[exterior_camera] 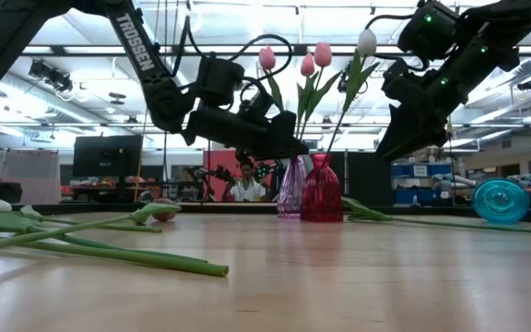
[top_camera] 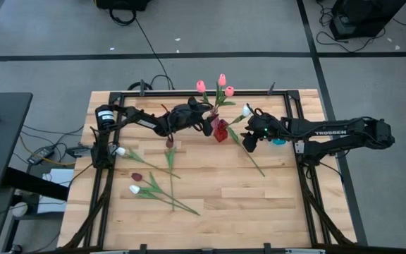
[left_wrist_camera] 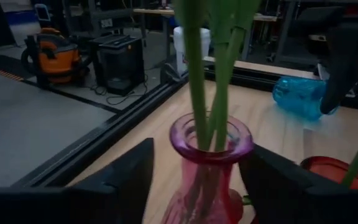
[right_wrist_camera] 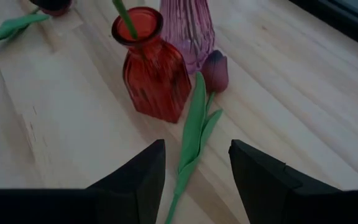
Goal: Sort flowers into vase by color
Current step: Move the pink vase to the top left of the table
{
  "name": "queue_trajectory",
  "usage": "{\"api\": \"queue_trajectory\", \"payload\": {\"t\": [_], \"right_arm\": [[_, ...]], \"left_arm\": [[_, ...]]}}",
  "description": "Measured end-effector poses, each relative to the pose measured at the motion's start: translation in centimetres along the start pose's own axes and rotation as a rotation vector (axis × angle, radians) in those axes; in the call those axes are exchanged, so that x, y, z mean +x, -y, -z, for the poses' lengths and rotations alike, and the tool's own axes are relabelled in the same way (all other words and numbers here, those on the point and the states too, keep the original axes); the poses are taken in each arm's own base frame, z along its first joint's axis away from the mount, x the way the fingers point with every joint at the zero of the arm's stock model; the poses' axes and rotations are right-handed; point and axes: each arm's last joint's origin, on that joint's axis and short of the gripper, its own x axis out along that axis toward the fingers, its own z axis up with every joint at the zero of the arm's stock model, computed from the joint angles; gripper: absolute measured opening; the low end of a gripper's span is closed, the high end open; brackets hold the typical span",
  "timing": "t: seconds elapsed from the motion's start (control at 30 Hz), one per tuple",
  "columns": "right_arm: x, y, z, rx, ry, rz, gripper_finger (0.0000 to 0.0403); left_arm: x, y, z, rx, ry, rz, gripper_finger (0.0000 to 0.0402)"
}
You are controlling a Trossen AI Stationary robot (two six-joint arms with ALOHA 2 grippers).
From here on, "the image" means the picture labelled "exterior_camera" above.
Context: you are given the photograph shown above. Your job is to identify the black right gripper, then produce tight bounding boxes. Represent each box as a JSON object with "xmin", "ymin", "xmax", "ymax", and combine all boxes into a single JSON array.
[{"xmin": 375, "ymin": 58, "xmax": 461, "ymax": 162}]

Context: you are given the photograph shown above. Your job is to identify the person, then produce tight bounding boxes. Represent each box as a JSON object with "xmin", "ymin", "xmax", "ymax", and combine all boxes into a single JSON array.
[{"xmin": 226, "ymin": 159, "xmax": 269, "ymax": 203}]

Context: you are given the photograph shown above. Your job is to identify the red glass vase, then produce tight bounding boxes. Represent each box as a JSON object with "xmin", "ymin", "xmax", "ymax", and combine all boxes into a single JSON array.
[{"xmin": 300, "ymin": 153, "xmax": 345, "ymax": 223}]

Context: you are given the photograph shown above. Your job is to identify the black partition panel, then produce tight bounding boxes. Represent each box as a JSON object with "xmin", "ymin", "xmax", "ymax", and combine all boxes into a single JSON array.
[{"xmin": 346, "ymin": 150, "xmax": 394, "ymax": 207}]

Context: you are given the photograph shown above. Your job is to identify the black ceiling spotlight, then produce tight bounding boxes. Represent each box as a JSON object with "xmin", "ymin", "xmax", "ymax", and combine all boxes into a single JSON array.
[{"xmin": 28, "ymin": 58, "xmax": 74, "ymax": 93}]

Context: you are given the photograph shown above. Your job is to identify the blue storage bins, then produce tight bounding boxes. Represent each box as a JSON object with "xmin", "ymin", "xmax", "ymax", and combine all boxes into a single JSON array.
[{"xmin": 390, "ymin": 161, "xmax": 454, "ymax": 207}]

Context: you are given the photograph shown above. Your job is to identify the black monitor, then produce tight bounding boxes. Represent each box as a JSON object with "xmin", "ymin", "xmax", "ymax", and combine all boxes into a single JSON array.
[{"xmin": 72, "ymin": 135, "xmax": 145, "ymax": 179}]

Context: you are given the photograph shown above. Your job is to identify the white covered board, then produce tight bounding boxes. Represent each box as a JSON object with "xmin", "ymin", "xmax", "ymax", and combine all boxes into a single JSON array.
[{"xmin": 0, "ymin": 149, "xmax": 62, "ymax": 204}]

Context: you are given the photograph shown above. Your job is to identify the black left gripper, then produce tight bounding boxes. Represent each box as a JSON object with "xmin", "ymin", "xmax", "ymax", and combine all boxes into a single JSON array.
[{"xmin": 183, "ymin": 107, "xmax": 311, "ymax": 161}]

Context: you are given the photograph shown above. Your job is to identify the pink glass vase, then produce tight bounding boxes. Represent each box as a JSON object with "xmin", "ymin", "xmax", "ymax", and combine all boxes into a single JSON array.
[{"xmin": 277, "ymin": 155, "xmax": 310, "ymax": 219}]

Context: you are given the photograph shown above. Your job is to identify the red backdrop panel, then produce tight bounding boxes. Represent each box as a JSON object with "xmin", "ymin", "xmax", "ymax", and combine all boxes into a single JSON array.
[{"xmin": 203, "ymin": 148, "xmax": 279, "ymax": 203}]

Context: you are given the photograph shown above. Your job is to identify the teal glass vase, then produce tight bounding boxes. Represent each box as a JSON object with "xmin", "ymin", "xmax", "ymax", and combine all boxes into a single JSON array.
[{"xmin": 471, "ymin": 178, "xmax": 531, "ymax": 226}]

